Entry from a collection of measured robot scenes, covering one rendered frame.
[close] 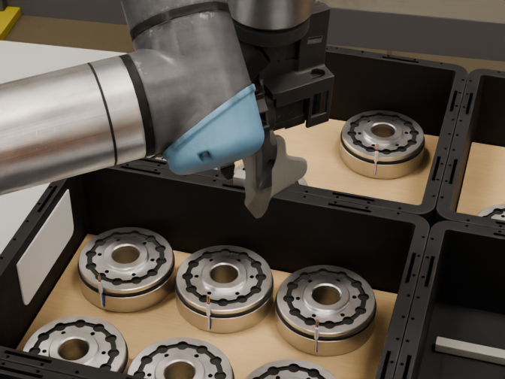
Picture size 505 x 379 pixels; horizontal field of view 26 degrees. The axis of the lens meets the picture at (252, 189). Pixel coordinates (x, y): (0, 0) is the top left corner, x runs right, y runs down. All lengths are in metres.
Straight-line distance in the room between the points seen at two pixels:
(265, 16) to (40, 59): 0.99
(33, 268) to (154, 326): 0.14
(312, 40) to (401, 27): 2.22
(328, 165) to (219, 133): 0.60
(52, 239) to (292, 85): 0.36
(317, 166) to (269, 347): 0.31
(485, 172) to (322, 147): 0.20
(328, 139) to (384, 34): 1.79
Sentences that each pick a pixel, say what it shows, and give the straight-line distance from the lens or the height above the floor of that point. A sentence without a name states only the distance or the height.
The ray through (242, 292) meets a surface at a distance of 1.13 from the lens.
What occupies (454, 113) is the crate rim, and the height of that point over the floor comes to 0.93.
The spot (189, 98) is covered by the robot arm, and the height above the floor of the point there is 1.23.
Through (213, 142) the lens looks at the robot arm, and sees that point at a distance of 0.76.
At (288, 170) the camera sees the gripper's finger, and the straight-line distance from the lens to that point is 1.00.
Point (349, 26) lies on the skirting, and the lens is 3.17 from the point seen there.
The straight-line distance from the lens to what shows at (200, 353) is 1.08.
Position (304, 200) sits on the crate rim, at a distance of 1.14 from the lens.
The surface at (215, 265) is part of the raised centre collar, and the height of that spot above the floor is 0.87.
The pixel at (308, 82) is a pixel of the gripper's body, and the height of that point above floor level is 1.14.
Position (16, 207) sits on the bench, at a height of 0.70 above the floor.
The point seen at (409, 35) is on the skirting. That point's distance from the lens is 3.17.
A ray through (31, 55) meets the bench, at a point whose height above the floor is 0.70.
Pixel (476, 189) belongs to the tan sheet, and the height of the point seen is 0.83.
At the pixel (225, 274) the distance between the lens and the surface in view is 1.17.
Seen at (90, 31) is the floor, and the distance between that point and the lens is 3.30.
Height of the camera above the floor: 1.65
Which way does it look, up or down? 39 degrees down
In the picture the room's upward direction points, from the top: straight up
